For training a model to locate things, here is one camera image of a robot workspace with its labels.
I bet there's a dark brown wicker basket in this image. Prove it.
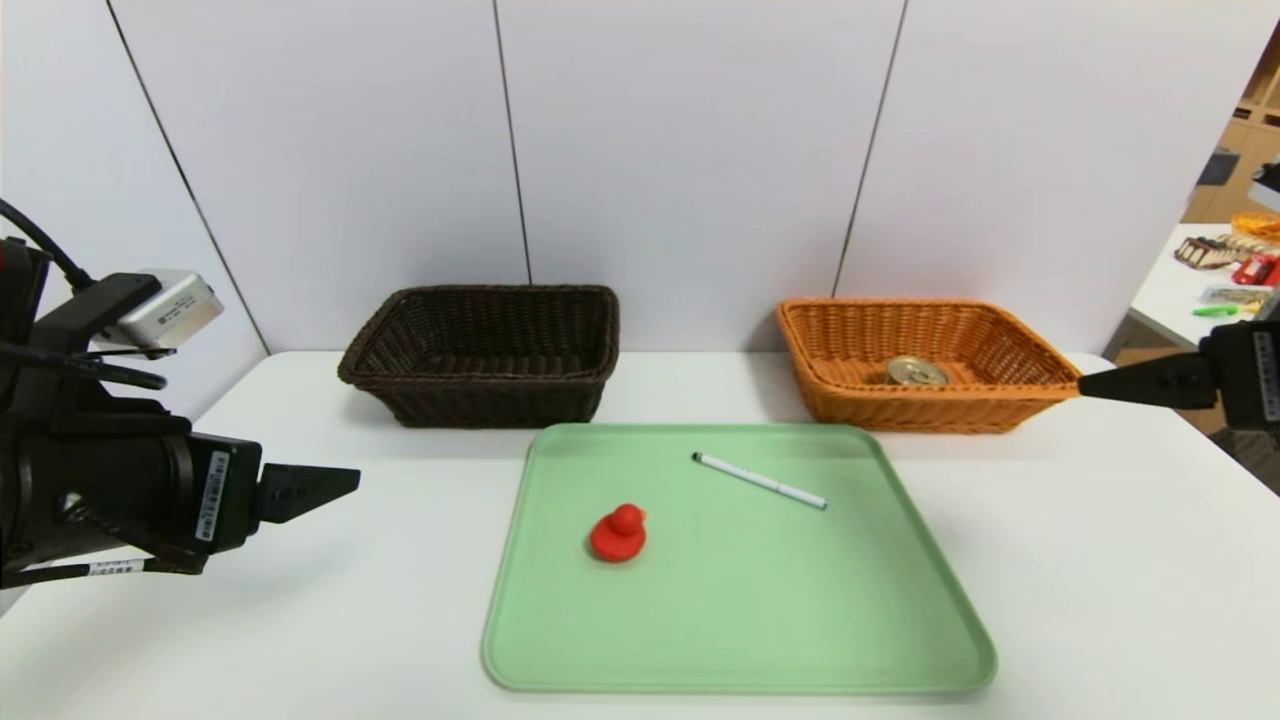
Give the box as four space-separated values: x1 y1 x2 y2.
337 284 621 429

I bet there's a light green plastic tray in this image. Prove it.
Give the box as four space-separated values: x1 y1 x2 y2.
482 423 998 696

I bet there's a black left camera cable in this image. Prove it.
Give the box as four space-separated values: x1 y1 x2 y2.
0 198 96 293

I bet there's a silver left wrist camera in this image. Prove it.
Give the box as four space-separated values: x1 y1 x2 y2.
95 270 225 353

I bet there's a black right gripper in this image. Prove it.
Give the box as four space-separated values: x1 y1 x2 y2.
1077 320 1280 433

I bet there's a white side table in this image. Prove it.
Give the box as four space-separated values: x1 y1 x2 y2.
1130 222 1280 351

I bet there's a white pen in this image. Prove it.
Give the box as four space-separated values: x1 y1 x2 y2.
692 452 829 511

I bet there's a gold pull-tab tin can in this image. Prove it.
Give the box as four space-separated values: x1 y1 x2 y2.
885 356 951 387

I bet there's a wooden shelf unit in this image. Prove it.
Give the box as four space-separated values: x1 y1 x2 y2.
1185 25 1280 226

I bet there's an orange wicker basket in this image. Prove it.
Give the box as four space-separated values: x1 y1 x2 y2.
777 298 1091 435

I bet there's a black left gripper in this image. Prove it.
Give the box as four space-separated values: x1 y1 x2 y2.
49 431 362 555

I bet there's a red rubber duck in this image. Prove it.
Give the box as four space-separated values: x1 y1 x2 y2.
589 503 648 563

